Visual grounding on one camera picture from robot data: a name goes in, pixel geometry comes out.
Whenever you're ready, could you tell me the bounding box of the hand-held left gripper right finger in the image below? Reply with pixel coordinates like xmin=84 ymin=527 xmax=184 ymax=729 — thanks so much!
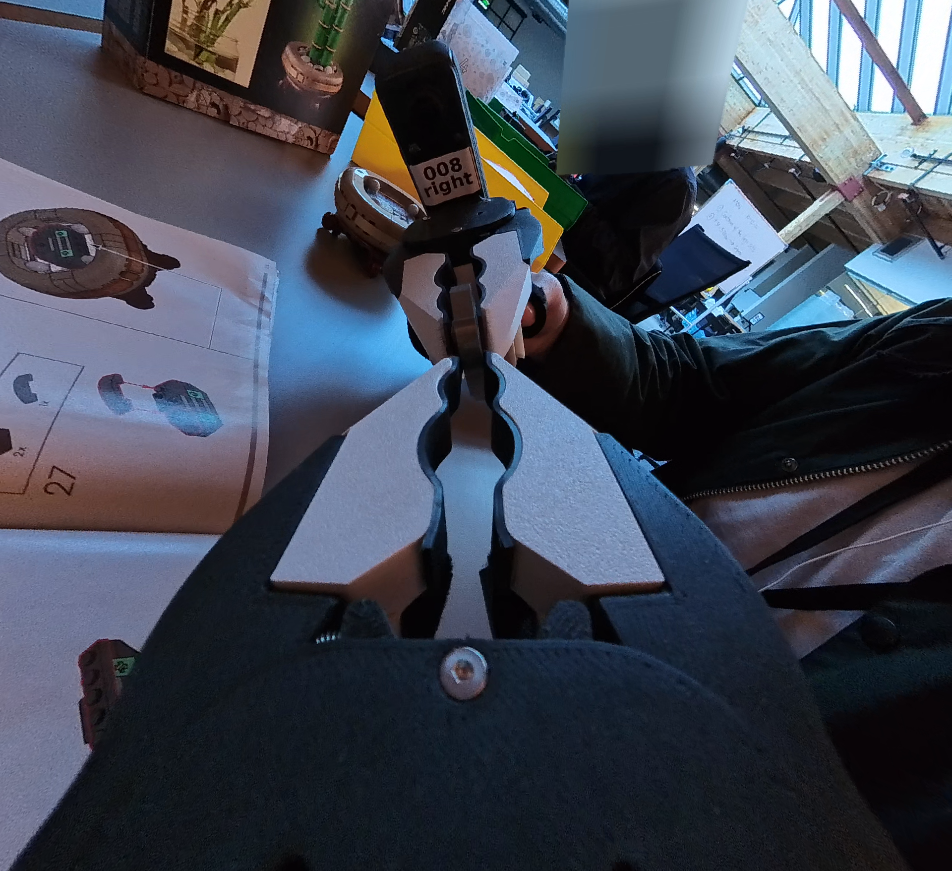
xmin=478 ymin=352 xmax=666 ymax=640

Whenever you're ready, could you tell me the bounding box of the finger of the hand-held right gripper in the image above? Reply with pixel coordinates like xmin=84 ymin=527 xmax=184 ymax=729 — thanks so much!
xmin=473 ymin=233 xmax=535 ymax=368
xmin=396 ymin=252 xmax=455 ymax=366

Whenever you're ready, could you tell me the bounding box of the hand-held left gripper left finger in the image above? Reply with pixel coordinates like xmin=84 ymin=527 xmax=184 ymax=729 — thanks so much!
xmin=269 ymin=356 xmax=462 ymax=640

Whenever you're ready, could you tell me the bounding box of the dark grey brick plate assembly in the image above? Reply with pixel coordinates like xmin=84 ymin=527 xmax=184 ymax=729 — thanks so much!
xmin=446 ymin=282 xmax=488 ymax=399

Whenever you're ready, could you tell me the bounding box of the tan brick-built pot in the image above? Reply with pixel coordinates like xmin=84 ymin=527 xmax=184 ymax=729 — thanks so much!
xmin=321 ymin=166 xmax=428 ymax=277

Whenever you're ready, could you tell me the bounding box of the person's right hand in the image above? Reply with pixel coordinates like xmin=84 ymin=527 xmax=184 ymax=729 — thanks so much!
xmin=519 ymin=270 xmax=572 ymax=360

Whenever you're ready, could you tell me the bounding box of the green parts bin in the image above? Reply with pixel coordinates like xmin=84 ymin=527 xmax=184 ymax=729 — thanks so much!
xmin=467 ymin=96 xmax=590 ymax=231

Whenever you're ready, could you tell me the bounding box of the yellow parts bin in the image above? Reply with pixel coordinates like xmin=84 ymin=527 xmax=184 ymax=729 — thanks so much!
xmin=351 ymin=91 xmax=566 ymax=273

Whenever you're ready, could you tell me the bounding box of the white patterned sheet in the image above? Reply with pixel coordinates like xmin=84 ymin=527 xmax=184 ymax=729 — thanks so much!
xmin=439 ymin=0 xmax=522 ymax=102

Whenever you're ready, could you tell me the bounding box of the black chair back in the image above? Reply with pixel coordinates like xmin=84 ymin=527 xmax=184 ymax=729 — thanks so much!
xmin=654 ymin=224 xmax=754 ymax=314

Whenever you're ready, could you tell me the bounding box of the black cardboard carton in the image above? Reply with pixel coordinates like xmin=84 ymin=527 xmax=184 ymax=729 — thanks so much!
xmin=393 ymin=0 xmax=477 ymax=57

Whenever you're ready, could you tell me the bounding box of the whiteboard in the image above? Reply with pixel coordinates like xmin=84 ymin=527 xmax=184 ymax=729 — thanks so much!
xmin=680 ymin=179 xmax=788 ymax=295

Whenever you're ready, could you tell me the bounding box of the person in dark jacket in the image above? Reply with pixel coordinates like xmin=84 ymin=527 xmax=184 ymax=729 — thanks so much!
xmin=561 ymin=168 xmax=952 ymax=871

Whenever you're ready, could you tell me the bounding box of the open instruction booklet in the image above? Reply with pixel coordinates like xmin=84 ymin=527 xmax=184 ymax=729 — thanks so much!
xmin=0 ymin=157 xmax=281 ymax=868

